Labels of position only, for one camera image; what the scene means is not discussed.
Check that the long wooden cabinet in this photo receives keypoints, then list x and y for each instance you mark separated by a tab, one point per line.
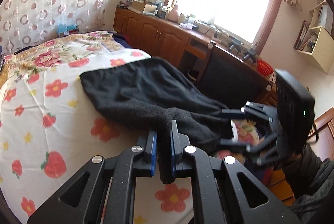
162	38

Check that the cream wall shelf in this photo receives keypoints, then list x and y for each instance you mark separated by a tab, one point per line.
315	39

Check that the cardboard box on cabinet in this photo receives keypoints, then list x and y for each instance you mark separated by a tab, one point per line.
143	7

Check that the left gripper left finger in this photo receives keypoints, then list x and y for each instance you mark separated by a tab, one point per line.
150	153

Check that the red plastic basket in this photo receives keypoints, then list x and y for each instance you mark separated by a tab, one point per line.
264	68

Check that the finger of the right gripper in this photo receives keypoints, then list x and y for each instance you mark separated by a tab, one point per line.
235	145
234	114

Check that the pink bottle on cabinet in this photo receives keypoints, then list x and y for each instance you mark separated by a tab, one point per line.
173	14

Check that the blue tissue box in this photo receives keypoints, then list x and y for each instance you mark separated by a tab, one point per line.
64	30

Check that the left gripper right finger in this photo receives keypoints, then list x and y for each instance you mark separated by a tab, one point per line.
176	148

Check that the floral rose bedspread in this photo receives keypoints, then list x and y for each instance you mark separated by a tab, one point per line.
35	59

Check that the white flower fleece blanket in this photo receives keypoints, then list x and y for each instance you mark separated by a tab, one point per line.
50	129

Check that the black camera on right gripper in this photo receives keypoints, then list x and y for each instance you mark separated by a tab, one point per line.
295	108

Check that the black t-shirt white script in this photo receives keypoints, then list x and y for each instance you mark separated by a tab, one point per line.
150	94

